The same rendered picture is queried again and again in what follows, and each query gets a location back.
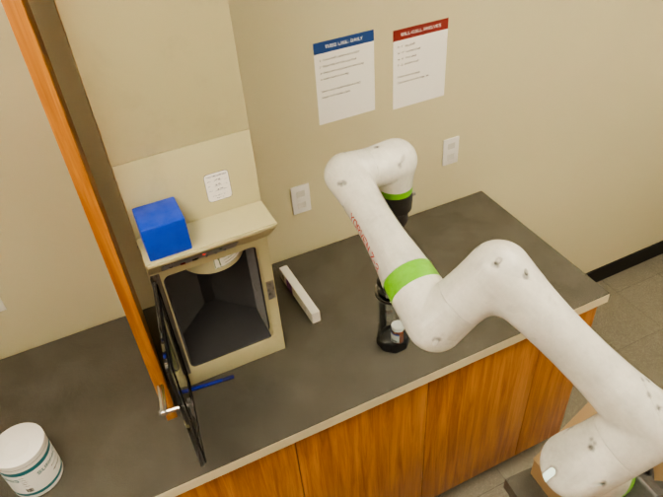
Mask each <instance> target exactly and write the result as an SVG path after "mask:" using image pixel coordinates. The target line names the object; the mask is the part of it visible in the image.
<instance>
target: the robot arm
mask: <svg viewBox="0 0 663 497"><path fill-rule="evenodd" d="M416 166H417V155H416V152H415V150H414V148H413V147H412V145H411V144H410V143H408V142H407V141H405V140H404V139H401V138H391V139H387V140H385V141H382V142H380V143H377V144H374V145H372V146H369V147H366V148H363V149H358V150H353V151H348V152H342V153H338V154H336V155H334V156H333V157H332V158H330V160H329V161H328V163H327V164H326V167H325V172H324V178H325V182H326V185H327V187H328V188H329V190H330V191H331V193H332V194H333V195H334V196H335V198H336V199H337V200H338V202H339V203H340V205H341V206H342V207H343V209H344V211H345V212H346V214H347V215H348V217H349V219H350V220H351V222H352V224H353V225H354V227H355V229H356V231H357V232H358V234H359V236H360V238H361V240H362V242H363V244H364V246H365V247H366V249H367V251H368V253H369V255H370V257H371V259H372V262H373V264H374V266H375V269H376V271H377V274H378V276H379V279H380V282H381V284H382V287H384V288H385V290H386V292H387V295H388V297H389V299H390V301H391V303H392V305H393V307H394V309H395V311H396V313H397V315H398V317H399V319H400V321H401V323H402V325H403V326H404V328H405V331H406V333H407V335H408V336H409V338H410V340H411V341H412V342H413V343H414V344H415V345H416V346H418V347H419V348H421V349H423V350H425V351H428V352H444V351H447V350H449V349H451V348H453V347H454V346H456V345H457V344H458V343H459V342H460V341H461V340H462V339H463V338H464V337H465V336H466V335H467V334H468V333H469V332H470V331H471V330H472V329H473V328H474V327H475V326H476V325H477V324H479V323H480V322H481V321H482V320H484V319H486V318H488V317H500V318H503V319H505V320H506V321H508V322H509V323H510V324H511V325H512V326H513V327H515V328H516V329H517V330H518V331H519V332H520V333H522V334H523V335H524V336H525V337H526V338H527V339H528V340H529V341H530V342H532V343H533V344H534V345H535V346H536V347H537V348H538V349H539V350H540V351H541V352H542V353H543V354H544V355H545V356H546V357H547V358H548V359H549V360H550V361H551V362H552V363H553V364H554V365H555V366H556V367H557V368H558V369H559V370H560V371H561V372H562V373H563V374H564V375H565V376H566V377H567V378H568V379H569V380H570V381H571V382H572V383H573V385H574V386H575V387H576V388H577V389H578V390H579V391H580V392H581V393H582V395H583V396H584V397H585V398H586V399H587V400H588V402H589V403H590V404H591V405H592V406H593V407H594V409H595V410H596V411H597V413H596V414H594V415H593V416H591V417H589V418H587V419H586V420H584V421H582V422H580V423H578V424H576V425H574V426H571V427H569V428H567V429H565V430H562V431H560V432H558V433H556V434H555V435H553V436H552V437H550V438H549V439H548V440H547V441H546V443H545V444H544V446H543V449H542V451H541V456H540V467H541V472H542V475H543V478H544V480H545V482H546V483H547V485H548V486H549V487H550V489H551V490H552V491H554V492H555V493H556V494H558V495H559V496H561V497H663V481H659V480H654V469H653V467H654V466H656V465H658V464H660V463H661V462H663V390H662V389H660V388H659V387H658V386H656V385H655V384H654V383H653V382H651V381H650V380H649V379H647V378H646V377H645V376H644V375H642V374H641V373H640V372H638V371H637V370H636V369H635V368H634V367H633V366H632V365H631V364H630V363H629V362H628V361H626V360H625V359H624V358H623V357H622V356H621V355H620V354H618V353H617V352H616V351H615V350H614V349H613V348H612V347H611V346H610V345H608V344H607V343H606V342H605V341H604V340H603V339H602V338H601V337H600V336H599V335H598V334H597V333H596V332H595V331H594V330H593V329H592V328H591V327H590V326H589V325H588V324H587V323H586V322H585V321H584V320H583V319H582V318H581V317H580V316H579V315H578V314H577V313H576V312H575V311H574V310H573V309H572V308H571V307H570V306H569V305H568V304H567V303H566V302H565V301H564V300H563V299H562V297H561V296H560V295H559V293H558V292H557V291H556V290H555V288H554V287H553V286H552V285H551V283H550V282H549V281H548V280H547V279H546V277H545V276H544V274H543V273H542V272H541V271H540V269H539V268H538V267H537V266H536V264H535V263H534V262H533V261H532V259H531V258H530V257H529V256H528V255H527V254H526V252H525V251H524V250H523V249H522V248H520V247H519V246H518V245H516V244H514V243H512V242H509V241H505V240H491V241H487V242H485V243H482V244H481V245H479V246H478V247H476V248H475V249H474V250H473V251H472V252H471V253H470V254H469V255H468V256H467V257H466V258H465V259H464V260H463V261H462V262H461V263H460V264H459V265H458V266H457V267H456V268H455V269H454V270H453V271H451V272H450V273H449V274H448V275H447V276H446V277H445V278H442V277H441V276H440V274H439V273H438V271H437V270H436V269H435V267H434V266H433V265H432V262H431V260H430V259H429V258H428V257H427V256H426V254H425V253H424V252H423V251H422V250H421V248H420V247H419V246H418V245H417V244H416V242H415V241H414V240H413V239H412V237H411V236H410V235H409V233H408V232H407V231H406V229H405V228H404V226H405V224H406V223H407V220H408V212H409V211H410V210H411V206H412V197H413V196H414V195H416V193H415V192H412V184H413V177H414V173H415V170H416ZM384 288H383V289H384Z"/></svg>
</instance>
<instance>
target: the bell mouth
mask: <svg viewBox="0 0 663 497"><path fill-rule="evenodd" d="M242 252H243V251H242V250H241V251H238V252H235V253H233V254H230V255H227V256H224V257H221V258H218V259H215V260H212V261H209V262H206V263H203V264H200V265H198V266H195V267H192V268H189V269H187V271H190V272H192V273H197V274H211V273H216V272H220V271H222V270H225V269H227V268H229V267H230V266H232V265H233V264H235V263H236V262H237V261H238V260H239V258H240V257H241V255H242Z"/></svg>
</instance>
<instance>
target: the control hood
mask: <svg viewBox="0 0 663 497"><path fill-rule="evenodd" d="M186 226H187V230H188V233H189V237H190V241H191V244H192V248H191V249H188V250H185V251H182V252H179V253H176V254H173V255H170V256H167V257H164V258H161V259H158V260H155V261H150V260H149V257H148V255H147V252H146V249H145V247H144V245H143V243H142V240H141V238H140V239H137V241H136V242H137V244H138V247H139V249H140V252H141V253H140V255H141V256H142V258H143V261H144V264H145V267H146V270H147V273H148V275H149V274H150V275H152V274H155V273H158V272H161V271H162V266H165V265H168V264H171V263H174V262H177V261H180V260H183V259H186V258H189V257H192V256H195V255H198V254H201V253H204V252H207V251H210V250H213V249H218V248H221V247H224V246H226V245H229V244H232V243H235V242H238V243H237V245H236V247H237V246H240V245H243V244H246V243H249V242H252V241H255V240H258V239H261V238H264V237H267V236H269V235H270V234H271V232H272V231H273V230H274V229H275V228H276V226H277V223H276V221H275V220H274V219H273V217H272V216H271V214H270V213H269V211H268V210H267V209H266V207H265V206H264V204H263V203H262V201H257V202H254V203H250V204H247V205H244V206H241V207H238V208H234V209H231V210H228V211H225V212H222V213H219V214H215V215H212V216H209V217H206V218H203V219H200V220H196V221H193V222H190V223H187V224H186Z"/></svg>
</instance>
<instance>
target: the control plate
mask: <svg viewBox="0 0 663 497"><path fill-rule="evenodd" d="M237 243H238V242H235V243H232V244H229V245H226V246H224V247H221V248H216V249H213V250H210V251H207V252H204V253H201V254H198V255H195V256H192V257H189V258H186V259H183V260H180V261H177V262H174V263H171V264H168V265H165V266H162V271H164V270H167V269H170V268H169V267H172V268H173V267H176V266H179V265H181V263H184V262H185V263H188V262H191V261H192V260H193V259H195V258H198V259H200V258H203V257H205V256H204V255H207V256H208V255H211V254H214V252H216V251H217V252H220V251H223V249H231V248H234V247H235V246H236V245H237ZM205 253H206V254H205ZM203 254H204V255H203Z"/></svg>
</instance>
